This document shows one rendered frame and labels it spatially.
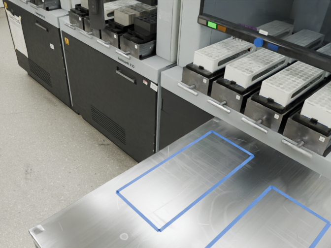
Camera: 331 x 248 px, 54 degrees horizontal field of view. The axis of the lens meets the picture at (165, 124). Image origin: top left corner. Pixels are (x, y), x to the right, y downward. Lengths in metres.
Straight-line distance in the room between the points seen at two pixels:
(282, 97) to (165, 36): 0.60
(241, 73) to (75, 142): 1.34
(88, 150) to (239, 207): 1.50
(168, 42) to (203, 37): 0.18
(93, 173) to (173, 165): 1.19
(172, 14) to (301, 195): 0.90
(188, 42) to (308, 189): 0.79
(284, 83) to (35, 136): 1.66
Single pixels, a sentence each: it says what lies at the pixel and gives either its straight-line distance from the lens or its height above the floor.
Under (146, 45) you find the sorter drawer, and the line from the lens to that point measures 1.50.
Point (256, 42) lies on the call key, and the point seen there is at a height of 0.98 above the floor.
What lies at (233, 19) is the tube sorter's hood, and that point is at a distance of 1.19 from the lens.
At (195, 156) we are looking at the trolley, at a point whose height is 0.82.
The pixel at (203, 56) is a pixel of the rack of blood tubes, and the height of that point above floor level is 0.86.
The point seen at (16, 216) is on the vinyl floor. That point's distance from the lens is 1.86.
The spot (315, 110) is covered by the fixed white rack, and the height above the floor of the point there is 0.85.
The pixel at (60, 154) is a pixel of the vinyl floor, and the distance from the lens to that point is 2.13.
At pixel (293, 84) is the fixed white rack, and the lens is 1.17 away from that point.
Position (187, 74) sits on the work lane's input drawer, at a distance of 1.29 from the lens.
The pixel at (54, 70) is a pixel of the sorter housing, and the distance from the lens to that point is 2.37.
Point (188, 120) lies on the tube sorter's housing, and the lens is 1.39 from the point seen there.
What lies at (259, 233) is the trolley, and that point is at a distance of 0.72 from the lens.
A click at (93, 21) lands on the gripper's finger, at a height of 1.13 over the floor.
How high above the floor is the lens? 1.38
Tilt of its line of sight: 37 degrees down
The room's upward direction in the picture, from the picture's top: 3 degrees clockwise
